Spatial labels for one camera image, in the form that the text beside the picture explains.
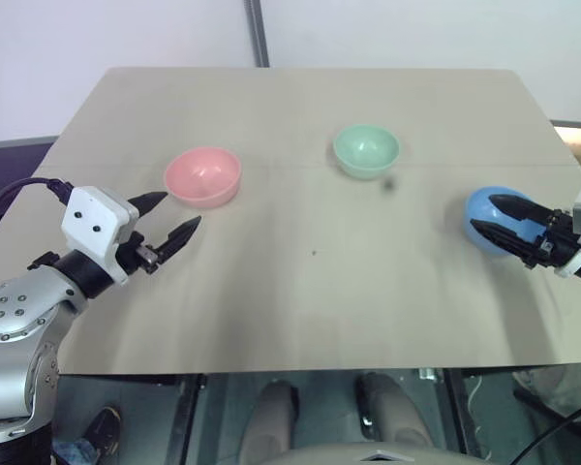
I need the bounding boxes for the pink plastic bowl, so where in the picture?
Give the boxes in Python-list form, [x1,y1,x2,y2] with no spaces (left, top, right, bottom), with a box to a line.
[164,146,244,211]

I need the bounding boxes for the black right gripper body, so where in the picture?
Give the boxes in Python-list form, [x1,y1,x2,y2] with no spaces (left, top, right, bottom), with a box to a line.
[520,208,581,270]

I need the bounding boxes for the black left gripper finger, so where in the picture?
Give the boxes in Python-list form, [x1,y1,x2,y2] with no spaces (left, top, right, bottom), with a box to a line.
[154,215,203,265]
[127,191,170,220]

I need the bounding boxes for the blue plastic bowl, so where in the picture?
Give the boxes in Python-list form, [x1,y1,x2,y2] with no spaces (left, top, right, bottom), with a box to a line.
[460,185,549,260]

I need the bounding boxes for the grey corrugated conduit pole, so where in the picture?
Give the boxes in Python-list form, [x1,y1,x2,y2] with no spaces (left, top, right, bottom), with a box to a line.
[241,0,271,69]

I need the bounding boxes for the black table frame leg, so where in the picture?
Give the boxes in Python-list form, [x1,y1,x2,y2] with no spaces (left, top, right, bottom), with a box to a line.
[163,372,210,465]
[442,367,481,457]

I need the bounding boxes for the grey robot torso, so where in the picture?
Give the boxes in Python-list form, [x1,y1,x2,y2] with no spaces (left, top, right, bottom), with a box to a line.
[264,442,472,465]

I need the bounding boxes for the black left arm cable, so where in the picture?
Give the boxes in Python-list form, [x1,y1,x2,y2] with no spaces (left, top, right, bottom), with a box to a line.
[0,178,76,293]

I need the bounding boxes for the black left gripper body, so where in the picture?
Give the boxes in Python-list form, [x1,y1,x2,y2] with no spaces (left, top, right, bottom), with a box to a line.
[117,231,164,277]

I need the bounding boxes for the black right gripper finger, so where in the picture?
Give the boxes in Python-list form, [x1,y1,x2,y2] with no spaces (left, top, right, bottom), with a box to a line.
[489,194,557,227]
[470,218,538,262]

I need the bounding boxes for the black floor cable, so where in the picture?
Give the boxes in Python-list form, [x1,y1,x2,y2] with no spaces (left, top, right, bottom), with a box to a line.
[526,405,581,465]

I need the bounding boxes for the dark rounded robot foot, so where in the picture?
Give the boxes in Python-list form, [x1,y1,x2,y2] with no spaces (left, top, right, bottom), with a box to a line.
[355,371,435,448]

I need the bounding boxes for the green plastic bowl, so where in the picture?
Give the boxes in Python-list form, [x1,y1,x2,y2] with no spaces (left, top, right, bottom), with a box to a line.
[331,123,402,182]

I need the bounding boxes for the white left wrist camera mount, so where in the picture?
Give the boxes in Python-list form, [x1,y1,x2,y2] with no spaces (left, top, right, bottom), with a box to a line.
[60,185,140,285]

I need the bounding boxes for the thin white cable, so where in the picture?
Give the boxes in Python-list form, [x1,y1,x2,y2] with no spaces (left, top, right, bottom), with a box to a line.
[466,374,481,414]

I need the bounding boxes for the black sneaker with yellow trim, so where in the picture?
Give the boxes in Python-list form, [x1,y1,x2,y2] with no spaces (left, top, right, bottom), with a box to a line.
[83,406,124,457]

